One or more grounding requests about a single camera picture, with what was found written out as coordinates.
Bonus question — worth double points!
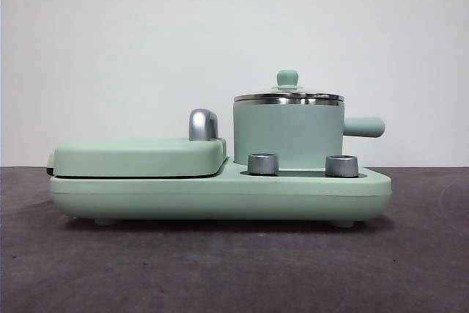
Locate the mint green breakfast machine base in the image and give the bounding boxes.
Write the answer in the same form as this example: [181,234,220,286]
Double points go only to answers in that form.
[49,157,393,227]

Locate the chrome griddle lid handle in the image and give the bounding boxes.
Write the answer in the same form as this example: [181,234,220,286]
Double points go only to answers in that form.
[188,108,221,141]

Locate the silver control knob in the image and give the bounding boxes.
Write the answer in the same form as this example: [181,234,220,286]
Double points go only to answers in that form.
[325,155,359,178]
[247,152,280,175]

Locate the mint green griddle lid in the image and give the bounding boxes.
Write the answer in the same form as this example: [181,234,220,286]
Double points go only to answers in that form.
[46,136,228,178]

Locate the mint green steamer pot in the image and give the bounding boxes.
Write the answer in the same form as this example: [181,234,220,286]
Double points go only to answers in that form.
[232,98,385,167]

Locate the glass pot lid green knob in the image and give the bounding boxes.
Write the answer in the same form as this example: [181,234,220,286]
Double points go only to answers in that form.
[234,68,345,103]

